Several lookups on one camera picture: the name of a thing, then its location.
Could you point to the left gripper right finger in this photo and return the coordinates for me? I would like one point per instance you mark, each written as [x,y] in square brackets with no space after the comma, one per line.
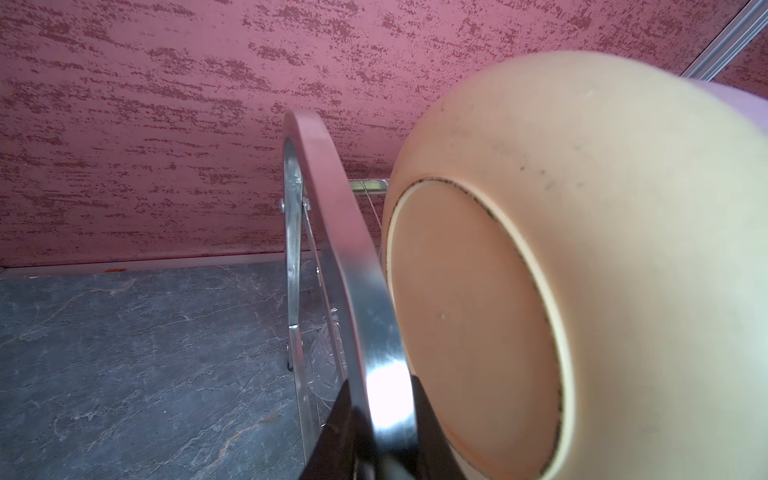
[435,460]

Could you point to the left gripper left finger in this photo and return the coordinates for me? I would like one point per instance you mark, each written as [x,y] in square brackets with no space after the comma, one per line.
[343,450]

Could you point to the chrome two-tier dish rack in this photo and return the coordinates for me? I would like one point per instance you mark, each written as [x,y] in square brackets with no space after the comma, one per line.
[319,205]

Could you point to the yellow bear plate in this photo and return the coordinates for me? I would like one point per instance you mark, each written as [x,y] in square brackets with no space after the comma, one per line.
[576,247]

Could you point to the pink plate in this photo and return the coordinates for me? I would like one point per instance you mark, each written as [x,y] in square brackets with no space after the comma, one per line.
[751,106]

